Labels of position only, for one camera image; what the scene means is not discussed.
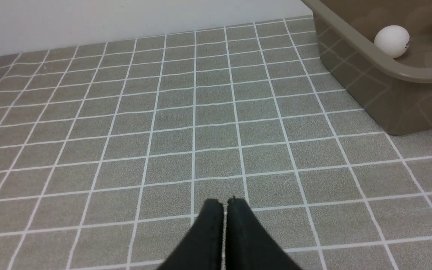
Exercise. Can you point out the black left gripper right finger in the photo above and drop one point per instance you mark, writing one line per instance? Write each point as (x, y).
(248, 245)

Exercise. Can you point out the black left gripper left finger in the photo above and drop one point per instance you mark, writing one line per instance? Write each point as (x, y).
(201, 247)

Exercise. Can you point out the olive green plastic bin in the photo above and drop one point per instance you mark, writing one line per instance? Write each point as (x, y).
(396, 93)

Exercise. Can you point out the white ping-pong ball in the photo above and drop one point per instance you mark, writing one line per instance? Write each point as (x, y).
(393, 40)

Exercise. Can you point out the grey checkered tablecloth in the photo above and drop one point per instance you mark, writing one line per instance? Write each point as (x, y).
(108, 151)

